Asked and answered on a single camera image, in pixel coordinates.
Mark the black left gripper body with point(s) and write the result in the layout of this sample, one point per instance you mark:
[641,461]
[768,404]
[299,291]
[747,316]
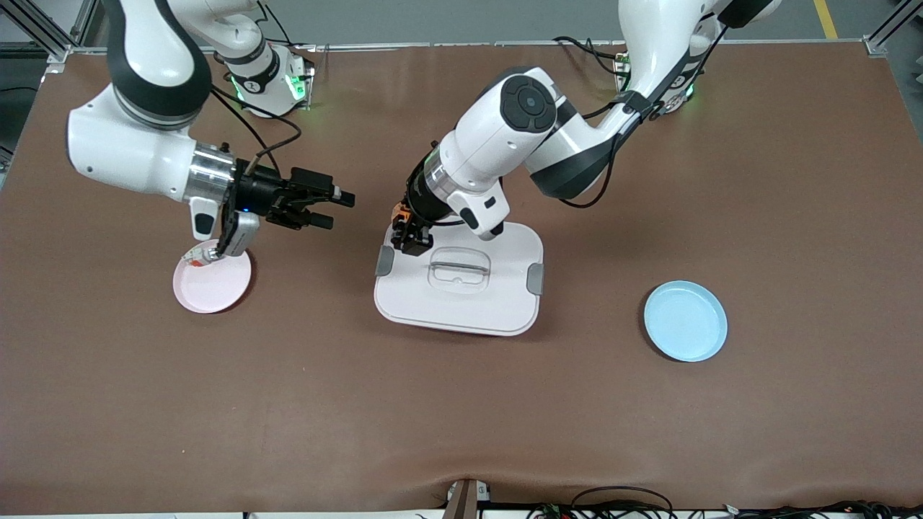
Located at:
[420,203]

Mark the aluminium frame profile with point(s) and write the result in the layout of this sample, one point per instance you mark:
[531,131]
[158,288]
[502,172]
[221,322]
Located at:
[43,29]
[890,32]

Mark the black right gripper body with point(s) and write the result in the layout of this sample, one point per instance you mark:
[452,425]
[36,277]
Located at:
[258,193]

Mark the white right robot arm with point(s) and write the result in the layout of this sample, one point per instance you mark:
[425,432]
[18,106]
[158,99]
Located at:
[144,151]

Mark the black orange push-button switch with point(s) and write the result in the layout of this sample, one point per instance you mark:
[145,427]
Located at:
[401,213]

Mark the pale pink round plate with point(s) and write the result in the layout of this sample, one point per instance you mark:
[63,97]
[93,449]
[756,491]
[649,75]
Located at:
[213,288]

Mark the white lidded storage box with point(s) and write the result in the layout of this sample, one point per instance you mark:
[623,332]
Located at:
[461,303]

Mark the small silver orange object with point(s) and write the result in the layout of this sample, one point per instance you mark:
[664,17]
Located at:
[198,257]

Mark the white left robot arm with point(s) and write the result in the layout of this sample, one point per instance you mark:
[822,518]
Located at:
[505,137]

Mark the light blue round plate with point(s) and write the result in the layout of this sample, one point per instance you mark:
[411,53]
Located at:
[685,321]

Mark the grey mounting post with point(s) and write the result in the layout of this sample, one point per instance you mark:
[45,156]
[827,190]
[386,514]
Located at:
[463,501]

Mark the silver table edge strip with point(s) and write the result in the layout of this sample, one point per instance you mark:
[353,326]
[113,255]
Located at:
[396,45]

